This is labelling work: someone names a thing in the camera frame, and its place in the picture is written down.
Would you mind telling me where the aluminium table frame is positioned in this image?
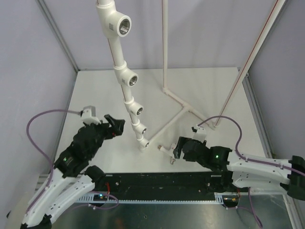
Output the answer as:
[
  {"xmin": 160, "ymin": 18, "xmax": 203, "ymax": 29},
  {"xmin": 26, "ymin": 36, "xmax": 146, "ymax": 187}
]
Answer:
[{"xmin": 26, "ymin": 175, "xmax": 305, "ymax": 229}]

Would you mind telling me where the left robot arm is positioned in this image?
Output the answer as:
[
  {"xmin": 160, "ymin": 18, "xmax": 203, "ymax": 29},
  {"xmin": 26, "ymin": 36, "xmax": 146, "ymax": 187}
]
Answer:
[{"xmin": 20, "ymin": 114, "xmax": 125, "ymax": 229}]

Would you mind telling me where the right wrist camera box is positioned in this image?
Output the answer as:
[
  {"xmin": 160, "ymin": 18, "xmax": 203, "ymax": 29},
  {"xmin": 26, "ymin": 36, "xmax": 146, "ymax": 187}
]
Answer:
[{"xmin": 192, "ymin": 126, "xmax": 207, "ymax": 143}]

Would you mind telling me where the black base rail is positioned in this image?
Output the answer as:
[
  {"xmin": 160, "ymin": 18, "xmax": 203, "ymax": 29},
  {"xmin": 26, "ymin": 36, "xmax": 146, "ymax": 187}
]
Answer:
[{"xmin": 80, "ymin": 166, "xmax": 249, "ymax": 201}]

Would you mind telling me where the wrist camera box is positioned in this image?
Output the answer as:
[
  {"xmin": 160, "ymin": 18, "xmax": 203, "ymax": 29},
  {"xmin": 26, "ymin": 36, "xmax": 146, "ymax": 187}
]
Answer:
[
  {"xmin": 81, "ymin": 106, "xmax": 100, "ymax": 125},
  {"xmin": 192, "ymin": 126, "xmax": 207, "ymax": 143}
]

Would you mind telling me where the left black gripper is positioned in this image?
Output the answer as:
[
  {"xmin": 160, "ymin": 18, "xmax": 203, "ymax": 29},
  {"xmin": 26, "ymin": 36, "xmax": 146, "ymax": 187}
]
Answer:
[{"xmin": 84, "ymin": 114, "xmax": 125, "ymax": 157}]

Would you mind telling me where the white PVC pipe frame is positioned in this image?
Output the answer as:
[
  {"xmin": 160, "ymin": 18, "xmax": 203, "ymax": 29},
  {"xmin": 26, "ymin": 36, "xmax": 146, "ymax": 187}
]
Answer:
[{"xmin": 95, "ymin": 0, "xmax": 287, "ymax": 152}]

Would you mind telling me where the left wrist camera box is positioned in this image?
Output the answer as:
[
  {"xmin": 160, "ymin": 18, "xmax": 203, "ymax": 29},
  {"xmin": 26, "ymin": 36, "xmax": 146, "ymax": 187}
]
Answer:
[{"xmin": 81, "ymin": 106, "xmax": 100, "ymax": 125}]

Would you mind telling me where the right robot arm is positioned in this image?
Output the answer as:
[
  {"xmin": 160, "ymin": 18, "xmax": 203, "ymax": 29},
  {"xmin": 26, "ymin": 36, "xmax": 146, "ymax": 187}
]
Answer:
[{"xmin": 173, "ymin": 136, "xmax": 305, "ymax": 200}]

